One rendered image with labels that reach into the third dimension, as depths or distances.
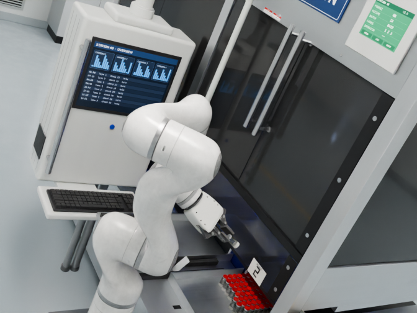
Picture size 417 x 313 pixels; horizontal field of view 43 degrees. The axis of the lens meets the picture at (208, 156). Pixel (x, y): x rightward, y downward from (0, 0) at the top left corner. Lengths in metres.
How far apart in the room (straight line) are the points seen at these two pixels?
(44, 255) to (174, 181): 2.15
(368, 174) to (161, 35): 1.04
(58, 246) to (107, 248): 1.93
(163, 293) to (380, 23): 1.12
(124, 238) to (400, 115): 0.83
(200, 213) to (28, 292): 1.59
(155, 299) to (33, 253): 1.51
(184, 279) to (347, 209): 0.67
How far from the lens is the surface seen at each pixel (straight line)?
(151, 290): 1.88
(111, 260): 1.45
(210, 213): 1.63
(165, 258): 1.38
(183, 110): 1.20
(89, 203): 2.27
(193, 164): 1.11
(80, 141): 2.30
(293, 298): 1.83
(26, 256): 3.22
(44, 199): 2.26
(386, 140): 1.59
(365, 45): 1.68
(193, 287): 1.97
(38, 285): 3.07
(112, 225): 1.41
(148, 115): 1.14
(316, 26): 1.85
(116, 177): 2.46
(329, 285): 1.90
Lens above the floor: 2.07
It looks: 24 degrees down
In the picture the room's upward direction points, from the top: 24 degrees clockwise
